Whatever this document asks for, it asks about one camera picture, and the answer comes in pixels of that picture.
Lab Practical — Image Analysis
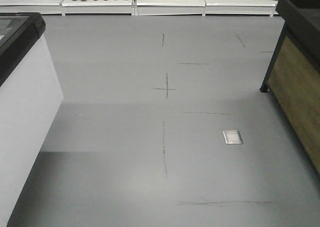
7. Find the white store shelving unit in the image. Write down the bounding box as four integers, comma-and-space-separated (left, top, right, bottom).
0, 0, 277, 17

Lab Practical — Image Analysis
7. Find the metal floor outlet plate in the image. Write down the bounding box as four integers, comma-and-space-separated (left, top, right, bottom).
222, 130, 243, 145

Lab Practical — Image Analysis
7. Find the white chest freezer black lid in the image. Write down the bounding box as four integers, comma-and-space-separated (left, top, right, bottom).
0, 12, 64, 227

